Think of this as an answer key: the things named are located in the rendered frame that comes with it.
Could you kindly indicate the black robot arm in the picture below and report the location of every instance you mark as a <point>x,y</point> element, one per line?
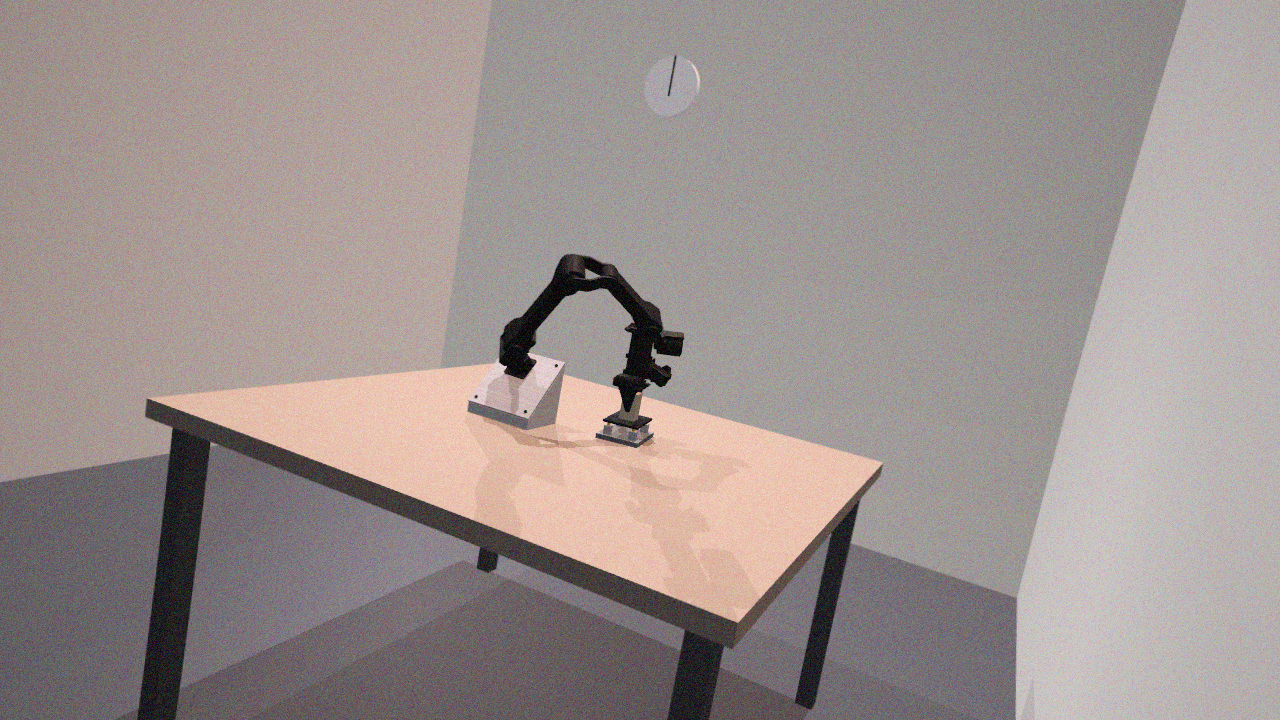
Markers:
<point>520,334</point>

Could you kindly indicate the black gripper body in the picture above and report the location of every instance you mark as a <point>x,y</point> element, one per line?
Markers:
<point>631,378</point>

